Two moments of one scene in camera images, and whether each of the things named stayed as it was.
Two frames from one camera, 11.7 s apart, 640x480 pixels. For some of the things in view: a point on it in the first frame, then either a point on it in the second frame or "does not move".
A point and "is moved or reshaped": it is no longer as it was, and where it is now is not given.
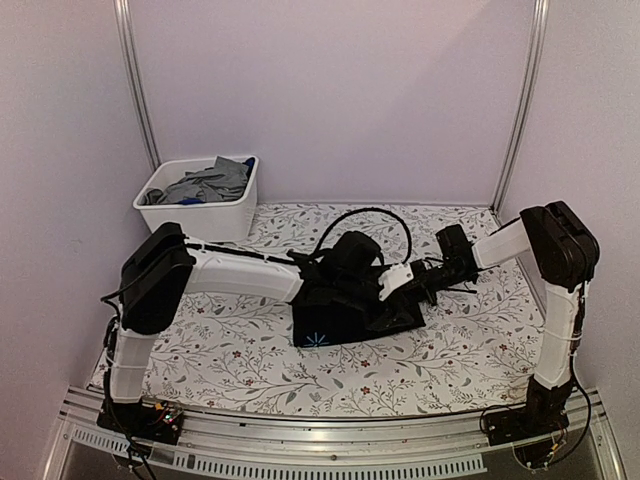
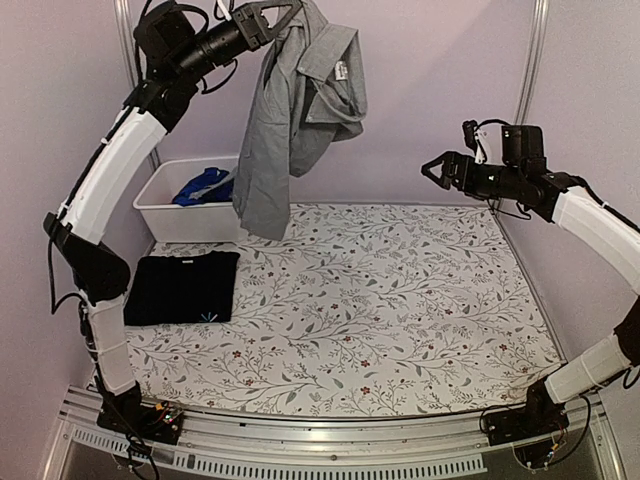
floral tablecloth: x=478 y=352 does not move
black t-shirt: x=328 y=316 is moved or reshaped
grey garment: x=225 y=180 to x=310 y=90
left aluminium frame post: x=125 y=24 does not move
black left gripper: x=387 y=322 to x=250 y=18
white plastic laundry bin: x=226 y=221 does not move
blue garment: x=250 y=162 to x=221 y=193
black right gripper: x=420 y=282 to x=452 y=161
